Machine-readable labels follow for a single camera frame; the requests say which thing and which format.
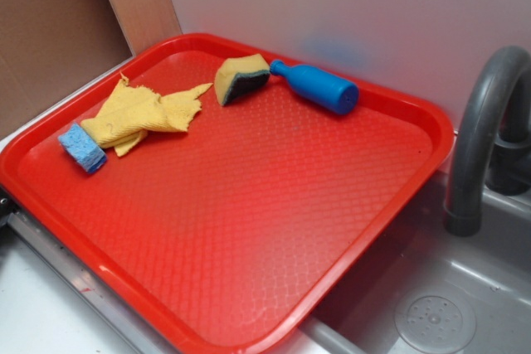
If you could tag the yellow and green sponge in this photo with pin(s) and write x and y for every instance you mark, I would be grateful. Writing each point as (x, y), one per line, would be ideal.
(240, 76)

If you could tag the blue sponge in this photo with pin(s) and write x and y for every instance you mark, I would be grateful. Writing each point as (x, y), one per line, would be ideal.
(83, 149)

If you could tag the red plastic tray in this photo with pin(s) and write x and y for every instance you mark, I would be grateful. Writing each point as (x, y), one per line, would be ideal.
(225, 237)

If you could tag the blue plastic bottle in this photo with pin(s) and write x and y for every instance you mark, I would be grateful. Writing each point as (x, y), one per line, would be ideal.
(327, 90)

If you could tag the yellow cloth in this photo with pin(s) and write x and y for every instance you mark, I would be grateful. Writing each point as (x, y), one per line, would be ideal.
(130, 113)

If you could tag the grey plastic sink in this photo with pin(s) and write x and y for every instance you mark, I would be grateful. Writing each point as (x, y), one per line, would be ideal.
(419, 289)

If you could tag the grey toy faucet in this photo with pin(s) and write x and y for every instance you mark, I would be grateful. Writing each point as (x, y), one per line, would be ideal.
(492, 148)

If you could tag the brown cardboard panel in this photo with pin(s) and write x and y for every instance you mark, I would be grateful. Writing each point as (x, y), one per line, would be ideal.
(51, 48)

